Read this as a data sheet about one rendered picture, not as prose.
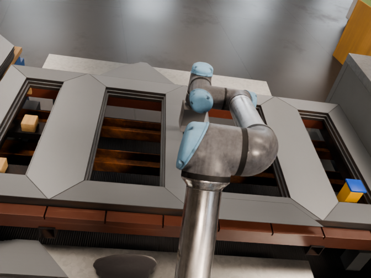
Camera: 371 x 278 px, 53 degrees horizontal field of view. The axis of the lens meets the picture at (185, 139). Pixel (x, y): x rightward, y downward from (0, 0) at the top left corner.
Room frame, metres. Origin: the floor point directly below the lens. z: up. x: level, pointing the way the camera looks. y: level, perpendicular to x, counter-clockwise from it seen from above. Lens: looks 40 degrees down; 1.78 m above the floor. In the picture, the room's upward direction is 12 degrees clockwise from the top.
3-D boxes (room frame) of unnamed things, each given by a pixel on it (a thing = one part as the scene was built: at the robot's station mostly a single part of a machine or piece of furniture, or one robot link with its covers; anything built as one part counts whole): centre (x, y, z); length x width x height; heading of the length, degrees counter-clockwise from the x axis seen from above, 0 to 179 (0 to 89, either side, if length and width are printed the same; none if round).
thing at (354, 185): (1.03, -0.65, 0.88); 0.06 x 0.06 x 0.02; 10
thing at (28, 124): (1.09, 0.61, 0.79); 0.06 x 0.05 x 0.04; 10
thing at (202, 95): (1.05, -0.04, 1.12); 0.11 x 0.11 x 0.08; 7
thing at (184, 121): (1.16, -0.01, 0.96); 0.10 x 0.09 x 0.16; 13
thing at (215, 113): (1.47, 0.05, 0.79); 1.56 x 0.09 x 0.06; 100
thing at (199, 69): (1.14, -0.01, 1.12); 0.09 x 0.08 x 0.11; 7
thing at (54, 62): (1.68, 0.19, 0.74); 1.20 x 0.26 x 0.03; 100
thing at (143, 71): (1.65, 0.33, 0.77); 0.45 x 0.20 x 0.04; 100
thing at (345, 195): (1.03, -0.65, 0.78); 0.05 x 0.05 x 0.19; 10
